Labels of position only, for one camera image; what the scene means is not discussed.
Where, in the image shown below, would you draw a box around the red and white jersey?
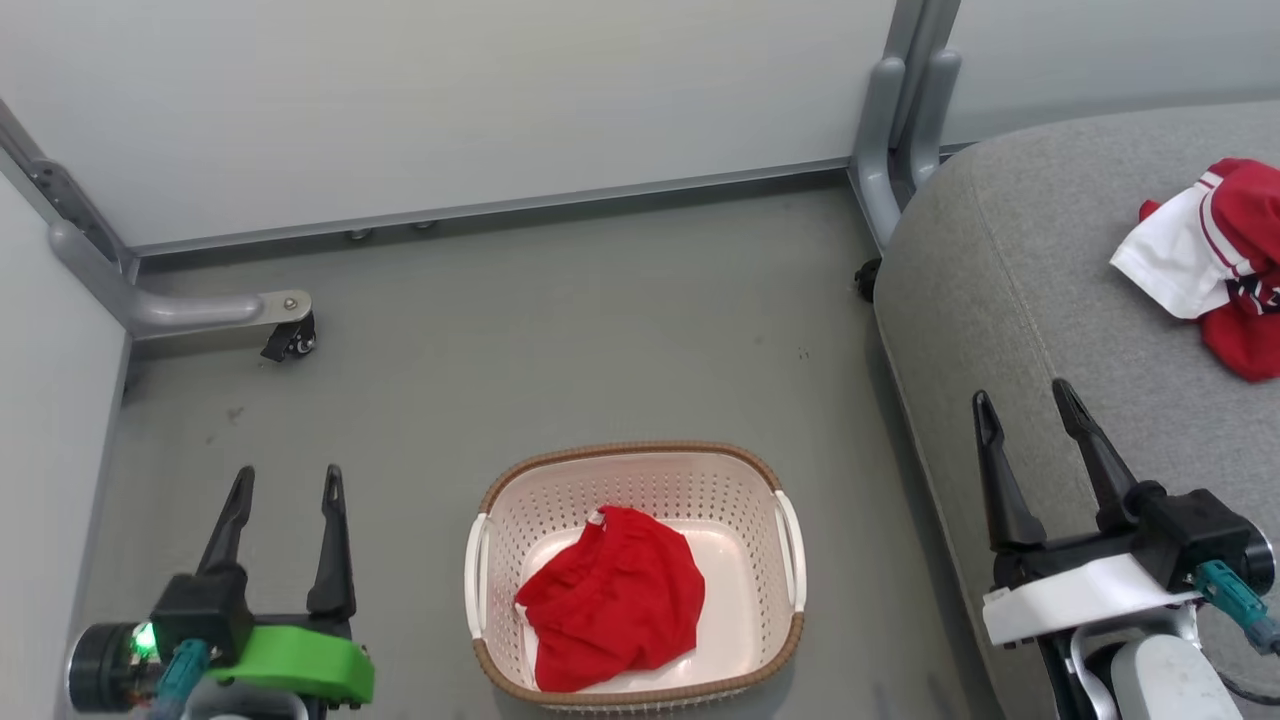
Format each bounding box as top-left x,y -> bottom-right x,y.
1109,157 -> 1280,384

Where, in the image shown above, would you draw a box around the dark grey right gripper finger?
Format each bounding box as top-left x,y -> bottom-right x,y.
972,389 -> 1049,557
1051,377 -> 1143,533

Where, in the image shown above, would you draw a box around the grey metal partition foot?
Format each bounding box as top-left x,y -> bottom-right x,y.
0,98 -> 315,351

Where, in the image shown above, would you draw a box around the grey fabric sofa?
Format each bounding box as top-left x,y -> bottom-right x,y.
872,100 -> 1280,720

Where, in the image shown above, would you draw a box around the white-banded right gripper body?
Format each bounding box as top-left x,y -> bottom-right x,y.
981,530 -> 1203,648

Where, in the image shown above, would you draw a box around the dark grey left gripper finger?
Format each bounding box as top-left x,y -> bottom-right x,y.
196,465 -> 257,603
305,463 -> 358,621

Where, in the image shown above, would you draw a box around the grey metal partition post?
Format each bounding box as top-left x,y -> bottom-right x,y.
849,0 -> 964,253

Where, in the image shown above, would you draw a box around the grey partition bottom rail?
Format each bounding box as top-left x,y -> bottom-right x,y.
128,156 -> 854,260

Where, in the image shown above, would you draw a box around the teal right cable connector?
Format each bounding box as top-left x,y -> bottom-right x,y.
1194,559 -> 1280,658

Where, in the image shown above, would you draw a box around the red shorts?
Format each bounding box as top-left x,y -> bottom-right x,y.
513,505 -> 708,694

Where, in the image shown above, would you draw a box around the white perforated laundry basket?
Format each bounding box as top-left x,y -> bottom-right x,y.
463,441 -> 808,714

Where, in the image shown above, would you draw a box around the teal left cable connector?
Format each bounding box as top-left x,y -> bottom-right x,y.
148,638 -> 213,720

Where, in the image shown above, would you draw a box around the teal cable connector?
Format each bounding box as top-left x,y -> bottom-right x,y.
148,638 -> 213,720
1194,559 -> 1280,658

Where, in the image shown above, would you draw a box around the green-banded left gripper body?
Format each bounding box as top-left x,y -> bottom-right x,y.
203,608 -> 377,709

